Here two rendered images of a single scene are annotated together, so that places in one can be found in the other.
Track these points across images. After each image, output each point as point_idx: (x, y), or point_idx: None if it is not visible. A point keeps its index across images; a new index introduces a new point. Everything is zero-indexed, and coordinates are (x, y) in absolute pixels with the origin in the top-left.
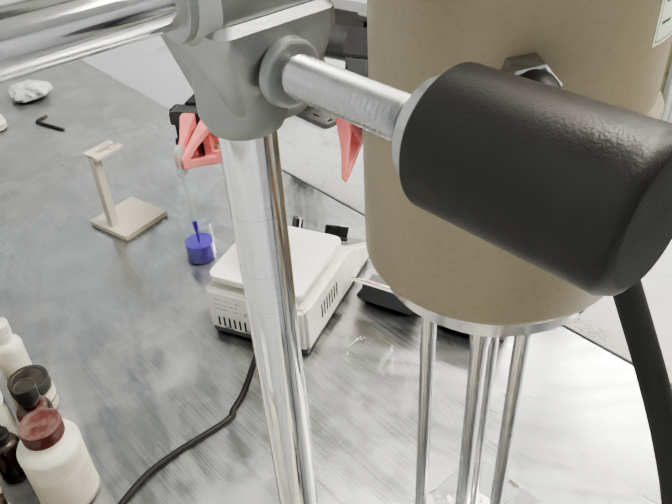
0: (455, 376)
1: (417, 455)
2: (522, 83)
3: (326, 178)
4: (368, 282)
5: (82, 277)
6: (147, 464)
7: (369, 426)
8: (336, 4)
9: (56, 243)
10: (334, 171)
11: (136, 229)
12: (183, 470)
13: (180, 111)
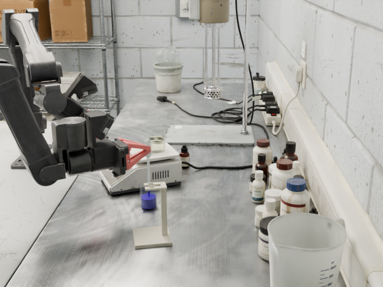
0: None
1: (219, 64)
2: None
3: (41, 210)
4: None
5: (204, 222)
6: (237, 169)
7: None
8: (53, 83)
9: (199, 244)
10: (31, 212)
11: (158, 226)
12: (229, 165)
13: (124, 143)
